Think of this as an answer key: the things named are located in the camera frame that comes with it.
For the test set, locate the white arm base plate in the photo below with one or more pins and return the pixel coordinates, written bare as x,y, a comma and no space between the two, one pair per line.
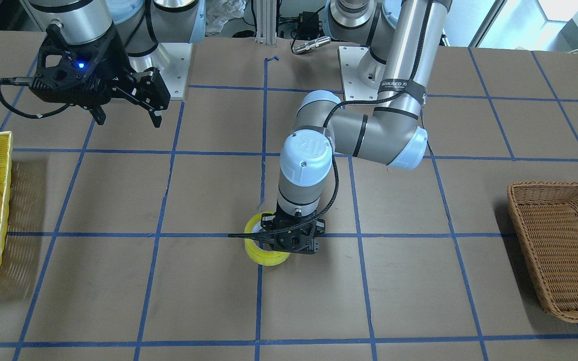
173,60
360,74

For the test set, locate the aluminium frame post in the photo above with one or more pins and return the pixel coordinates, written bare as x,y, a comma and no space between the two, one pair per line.
266,13

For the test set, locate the black power adapter box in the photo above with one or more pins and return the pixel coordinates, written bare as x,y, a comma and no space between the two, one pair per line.
308,24

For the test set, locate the silver cylindrical connector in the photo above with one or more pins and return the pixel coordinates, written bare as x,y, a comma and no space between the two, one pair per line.
310,45

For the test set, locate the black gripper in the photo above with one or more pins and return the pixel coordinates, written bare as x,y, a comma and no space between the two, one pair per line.
320,226
116,61

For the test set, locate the brown wicker basket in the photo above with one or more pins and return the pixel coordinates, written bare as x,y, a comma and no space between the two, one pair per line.
545,218

